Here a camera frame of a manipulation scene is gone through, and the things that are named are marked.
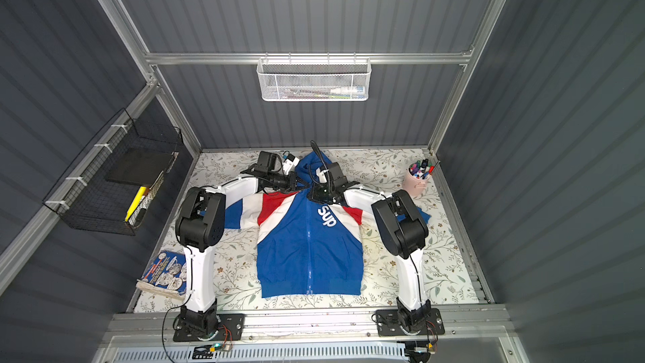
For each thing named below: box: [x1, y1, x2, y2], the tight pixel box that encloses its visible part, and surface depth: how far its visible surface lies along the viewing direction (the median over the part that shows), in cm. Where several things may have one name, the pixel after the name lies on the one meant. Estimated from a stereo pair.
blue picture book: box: [141, 251, 188, 295], surface depth 83 cm
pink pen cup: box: [402, 158, 436, 197], surface depth 98 cm
